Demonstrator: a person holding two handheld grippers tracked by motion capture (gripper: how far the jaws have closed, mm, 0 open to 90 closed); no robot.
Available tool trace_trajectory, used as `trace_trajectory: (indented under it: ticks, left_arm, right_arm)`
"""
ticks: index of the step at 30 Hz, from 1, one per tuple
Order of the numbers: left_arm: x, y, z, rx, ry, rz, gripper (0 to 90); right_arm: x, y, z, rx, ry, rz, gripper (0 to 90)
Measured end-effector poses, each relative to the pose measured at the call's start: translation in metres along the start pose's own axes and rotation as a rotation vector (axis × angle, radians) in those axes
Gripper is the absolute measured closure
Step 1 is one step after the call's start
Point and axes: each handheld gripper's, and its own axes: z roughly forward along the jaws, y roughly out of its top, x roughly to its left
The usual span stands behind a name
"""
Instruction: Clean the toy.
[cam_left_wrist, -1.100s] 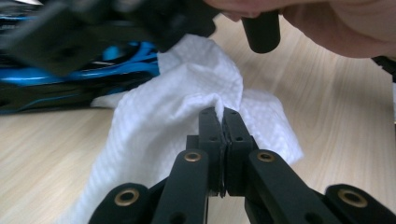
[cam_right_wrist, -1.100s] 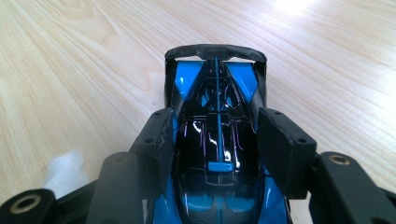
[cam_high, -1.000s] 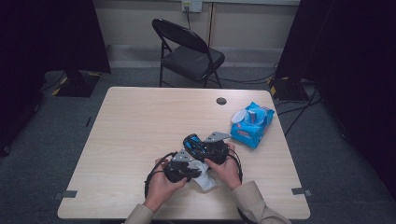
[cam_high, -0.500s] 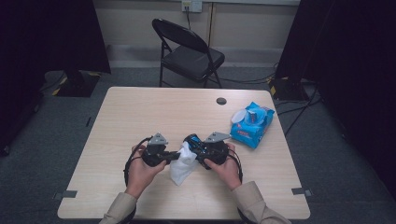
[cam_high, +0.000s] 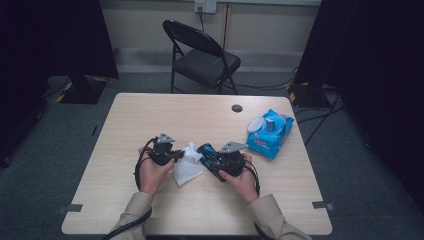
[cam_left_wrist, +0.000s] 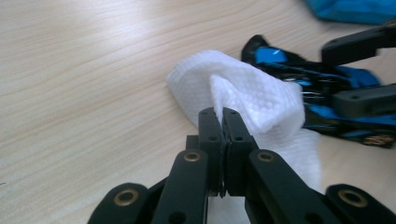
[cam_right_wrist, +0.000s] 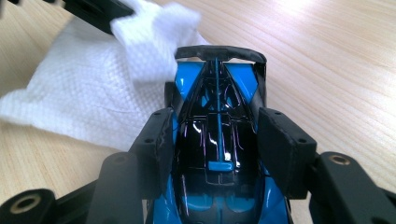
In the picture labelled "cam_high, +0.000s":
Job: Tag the grey table grommet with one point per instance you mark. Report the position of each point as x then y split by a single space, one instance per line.
237 108

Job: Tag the wall conduit pipe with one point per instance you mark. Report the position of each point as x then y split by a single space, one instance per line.
226 26

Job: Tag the white wall outlet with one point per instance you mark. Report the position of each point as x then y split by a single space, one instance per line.
205 6

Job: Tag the blue wet wipes pack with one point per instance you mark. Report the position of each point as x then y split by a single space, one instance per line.
266 143

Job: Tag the blue toy car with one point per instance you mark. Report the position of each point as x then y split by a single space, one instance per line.
208 156

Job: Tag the person's right hand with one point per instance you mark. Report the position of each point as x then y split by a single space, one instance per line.
245 185

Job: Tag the black folding chair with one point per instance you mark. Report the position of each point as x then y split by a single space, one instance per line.
206 65

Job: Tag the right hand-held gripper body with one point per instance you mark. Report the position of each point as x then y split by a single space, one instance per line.
231 161

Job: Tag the black curtain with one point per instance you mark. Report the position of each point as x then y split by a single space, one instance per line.
376 66
50 40

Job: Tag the grey tape strip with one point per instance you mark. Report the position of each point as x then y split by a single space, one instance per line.
71 208
321 205

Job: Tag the white wet wipe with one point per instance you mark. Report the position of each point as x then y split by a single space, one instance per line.
188 170

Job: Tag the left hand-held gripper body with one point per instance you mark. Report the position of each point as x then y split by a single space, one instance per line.
161 153

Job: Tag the person's left hand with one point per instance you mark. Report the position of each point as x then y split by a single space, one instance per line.
151 175

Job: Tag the black stand base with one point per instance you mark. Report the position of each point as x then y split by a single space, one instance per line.
83 91
308 96

